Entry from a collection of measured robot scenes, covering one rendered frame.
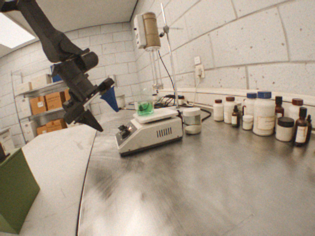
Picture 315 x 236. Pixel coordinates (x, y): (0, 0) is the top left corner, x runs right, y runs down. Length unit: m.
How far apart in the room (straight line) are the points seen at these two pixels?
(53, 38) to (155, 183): 0.40
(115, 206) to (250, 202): 0.22
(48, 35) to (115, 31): 2.71
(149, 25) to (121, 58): 2.08
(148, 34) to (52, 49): 0.57
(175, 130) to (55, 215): 0.37
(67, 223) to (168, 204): 0.17
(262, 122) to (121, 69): 2.65
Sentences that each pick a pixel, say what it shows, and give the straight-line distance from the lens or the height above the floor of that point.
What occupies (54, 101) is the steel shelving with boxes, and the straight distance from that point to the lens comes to 2.67.
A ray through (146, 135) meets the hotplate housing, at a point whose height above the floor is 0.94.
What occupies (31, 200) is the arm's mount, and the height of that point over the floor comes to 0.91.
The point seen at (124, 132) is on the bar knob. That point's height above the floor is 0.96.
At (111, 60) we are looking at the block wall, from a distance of 2.88.
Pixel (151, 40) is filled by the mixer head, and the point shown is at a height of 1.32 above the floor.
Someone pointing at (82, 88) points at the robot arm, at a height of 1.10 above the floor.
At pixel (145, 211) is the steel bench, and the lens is 0.24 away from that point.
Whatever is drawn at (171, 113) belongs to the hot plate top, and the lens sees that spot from 0.42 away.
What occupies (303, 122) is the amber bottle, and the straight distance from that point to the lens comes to 0.43.
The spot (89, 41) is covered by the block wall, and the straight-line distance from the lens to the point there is 3.02.
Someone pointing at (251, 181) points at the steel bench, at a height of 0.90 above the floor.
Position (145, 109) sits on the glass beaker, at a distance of 0.42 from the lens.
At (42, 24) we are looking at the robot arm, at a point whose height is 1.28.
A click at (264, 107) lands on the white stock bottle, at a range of 0.45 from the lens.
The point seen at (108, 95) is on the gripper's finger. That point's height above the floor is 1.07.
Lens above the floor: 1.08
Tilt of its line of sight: 14 degrees down
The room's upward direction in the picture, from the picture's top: 8 degrees counter-clockwise
